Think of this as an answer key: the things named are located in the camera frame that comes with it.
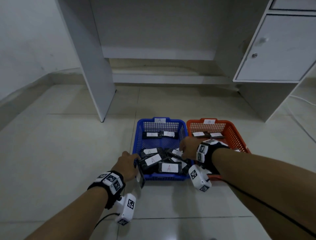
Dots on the orange plastic basket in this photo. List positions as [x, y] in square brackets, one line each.
[234, 138]

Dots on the person's left hand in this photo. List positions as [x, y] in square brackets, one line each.
[127, 165]

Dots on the white cabinet door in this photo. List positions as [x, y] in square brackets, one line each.
[279, 49]

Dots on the person's left forearm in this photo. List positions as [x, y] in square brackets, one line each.
[74, 215]

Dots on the person's right hand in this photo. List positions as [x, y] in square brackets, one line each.
[191, 148]

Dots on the blue plastic basket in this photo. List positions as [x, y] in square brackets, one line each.
[160, 142]

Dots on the person's right forearm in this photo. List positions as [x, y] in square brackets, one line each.
[266, 188]

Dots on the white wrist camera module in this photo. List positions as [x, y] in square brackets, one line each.
[126, 207]
[198, 178]

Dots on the white desk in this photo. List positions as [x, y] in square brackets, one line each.
[93, 61]

